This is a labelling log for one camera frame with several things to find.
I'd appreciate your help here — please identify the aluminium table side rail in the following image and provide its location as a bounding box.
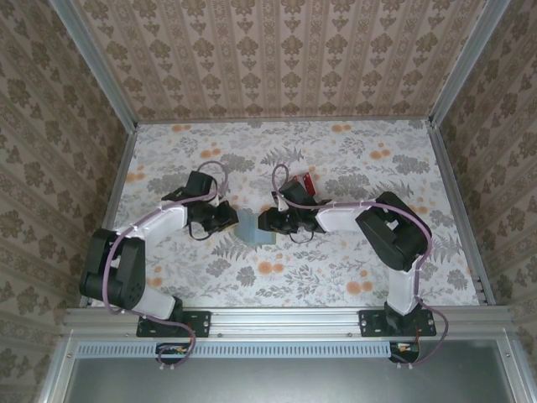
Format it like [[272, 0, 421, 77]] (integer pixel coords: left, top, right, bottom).
[[430, 121, 495, 306], [78, 125, 139, 310]]

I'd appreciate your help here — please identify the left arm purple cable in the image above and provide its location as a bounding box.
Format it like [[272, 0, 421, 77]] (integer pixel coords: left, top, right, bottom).
[[102, 161, 231, 373]]

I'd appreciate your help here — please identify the grey metal sheet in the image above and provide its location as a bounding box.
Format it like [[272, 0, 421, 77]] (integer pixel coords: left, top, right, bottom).
[[62, 355, 517, 403]]

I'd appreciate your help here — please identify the aluminium frame post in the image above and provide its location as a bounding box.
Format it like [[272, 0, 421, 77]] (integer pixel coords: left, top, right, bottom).
[[49, 0, 139, 132], [428, 0, 511, 127]]

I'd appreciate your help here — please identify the grey slotted cable duct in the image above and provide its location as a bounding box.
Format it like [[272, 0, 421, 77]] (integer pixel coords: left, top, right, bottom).
[[77, 340, 420, 359]]

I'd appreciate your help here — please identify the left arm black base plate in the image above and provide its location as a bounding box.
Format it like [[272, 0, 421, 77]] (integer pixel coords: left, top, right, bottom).
[[136, 309, 211, 338]]

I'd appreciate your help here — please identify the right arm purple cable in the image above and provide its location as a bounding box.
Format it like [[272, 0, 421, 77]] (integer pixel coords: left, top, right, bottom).
[[271, 163, 449, 370]]

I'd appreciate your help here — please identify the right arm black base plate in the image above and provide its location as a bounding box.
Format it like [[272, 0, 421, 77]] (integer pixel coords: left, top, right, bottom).
[[359, 309, 437, 338]]

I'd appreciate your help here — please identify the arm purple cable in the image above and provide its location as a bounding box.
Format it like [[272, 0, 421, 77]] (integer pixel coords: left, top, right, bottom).
[[271, 163, 449, 370], [102, 161, 231, 373]]

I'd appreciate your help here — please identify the wire connector in duct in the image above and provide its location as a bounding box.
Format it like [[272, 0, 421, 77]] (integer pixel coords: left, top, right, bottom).
[[389, 340, 420, 362], [157, 342, 189, 358]]

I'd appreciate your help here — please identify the floral table sheet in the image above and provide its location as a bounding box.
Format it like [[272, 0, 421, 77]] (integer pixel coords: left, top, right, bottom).
[[90, 119, 482, 310]]

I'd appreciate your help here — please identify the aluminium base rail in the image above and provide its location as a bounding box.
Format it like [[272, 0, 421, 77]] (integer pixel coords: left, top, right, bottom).
[[62, 306, 519, 338]]

